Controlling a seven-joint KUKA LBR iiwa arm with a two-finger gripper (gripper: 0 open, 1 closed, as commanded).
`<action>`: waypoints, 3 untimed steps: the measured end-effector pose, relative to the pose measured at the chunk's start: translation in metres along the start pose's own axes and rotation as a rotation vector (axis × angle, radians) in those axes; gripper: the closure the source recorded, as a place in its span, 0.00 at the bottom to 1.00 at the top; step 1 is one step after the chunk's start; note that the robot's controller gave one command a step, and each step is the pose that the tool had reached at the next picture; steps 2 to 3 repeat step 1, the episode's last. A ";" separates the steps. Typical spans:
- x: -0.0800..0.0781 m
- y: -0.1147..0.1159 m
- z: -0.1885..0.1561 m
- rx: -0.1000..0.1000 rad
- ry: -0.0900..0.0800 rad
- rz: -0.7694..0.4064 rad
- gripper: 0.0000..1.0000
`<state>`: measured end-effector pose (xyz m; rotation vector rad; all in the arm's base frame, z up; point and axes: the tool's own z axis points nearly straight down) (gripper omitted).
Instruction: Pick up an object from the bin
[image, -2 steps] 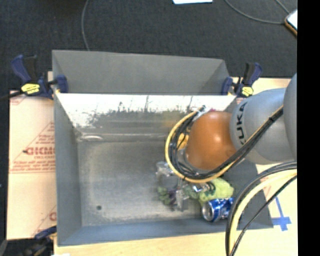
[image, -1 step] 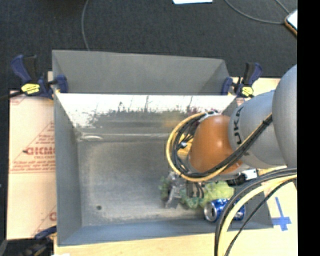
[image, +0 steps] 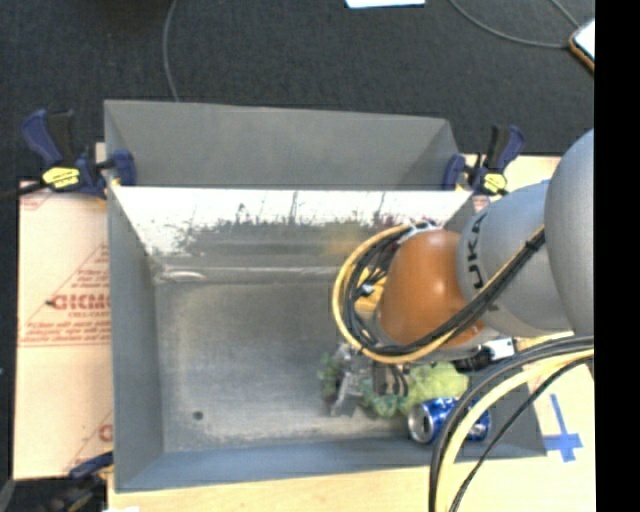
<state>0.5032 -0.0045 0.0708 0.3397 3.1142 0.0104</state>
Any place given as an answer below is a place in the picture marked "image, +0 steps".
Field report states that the yellow-green soft lumpy thing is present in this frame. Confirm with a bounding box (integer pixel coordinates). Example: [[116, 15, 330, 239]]
[[402, 361, 470, 409]]

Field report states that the grey metal bin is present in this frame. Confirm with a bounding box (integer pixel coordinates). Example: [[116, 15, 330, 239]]
[[103, 99, 547, 492]]

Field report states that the dark green leafy toy vegetable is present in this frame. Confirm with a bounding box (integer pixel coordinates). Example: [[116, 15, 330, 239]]
[[316, 351, 410, 420]]

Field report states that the brown cardboard board red print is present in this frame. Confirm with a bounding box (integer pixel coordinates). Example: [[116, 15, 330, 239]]
[[12, 180, 117, 481]]

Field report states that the blue and silver drink can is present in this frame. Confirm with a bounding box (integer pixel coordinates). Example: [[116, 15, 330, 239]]
[[406, 396, 492, 445]]

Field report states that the black cylinder on white bracket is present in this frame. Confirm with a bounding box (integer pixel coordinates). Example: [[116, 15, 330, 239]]
[[452, 337, 516, 374]]

